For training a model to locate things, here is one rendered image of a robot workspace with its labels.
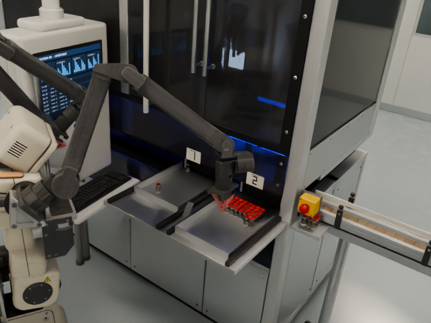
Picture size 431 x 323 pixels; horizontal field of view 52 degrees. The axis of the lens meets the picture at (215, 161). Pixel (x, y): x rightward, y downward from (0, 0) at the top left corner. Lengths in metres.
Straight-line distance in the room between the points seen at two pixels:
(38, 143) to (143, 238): 1.25
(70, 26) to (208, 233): 1.06
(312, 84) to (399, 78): 4.76
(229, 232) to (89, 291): 1.27
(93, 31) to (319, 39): 1.03
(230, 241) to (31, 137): 0.83
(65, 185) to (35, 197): 0.09
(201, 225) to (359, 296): 1.48
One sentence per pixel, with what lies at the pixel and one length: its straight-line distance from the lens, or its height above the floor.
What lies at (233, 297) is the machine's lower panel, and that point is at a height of 0.32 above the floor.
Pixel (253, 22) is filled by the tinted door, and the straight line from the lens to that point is 1.76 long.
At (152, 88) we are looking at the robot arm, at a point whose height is 1.52.
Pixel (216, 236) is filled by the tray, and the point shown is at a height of 0.88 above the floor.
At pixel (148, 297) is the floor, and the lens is 2.79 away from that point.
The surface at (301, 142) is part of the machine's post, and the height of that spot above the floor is 1.26.
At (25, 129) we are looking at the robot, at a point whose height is 1.37.
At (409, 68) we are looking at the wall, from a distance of 6.35.
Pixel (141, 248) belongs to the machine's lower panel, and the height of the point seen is 0.29.
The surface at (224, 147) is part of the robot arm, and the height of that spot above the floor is 1.34.
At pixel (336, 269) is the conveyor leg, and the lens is 2.12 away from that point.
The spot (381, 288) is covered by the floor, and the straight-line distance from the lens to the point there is 3.17.
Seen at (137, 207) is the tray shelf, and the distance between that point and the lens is 1.95.
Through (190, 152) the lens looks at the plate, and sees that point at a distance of 2.09.
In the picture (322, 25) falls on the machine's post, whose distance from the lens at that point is 1.63.
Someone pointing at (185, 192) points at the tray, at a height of 0.88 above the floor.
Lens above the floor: 1.95
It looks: 27 degrees down
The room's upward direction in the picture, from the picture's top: 5 degrees clockwise
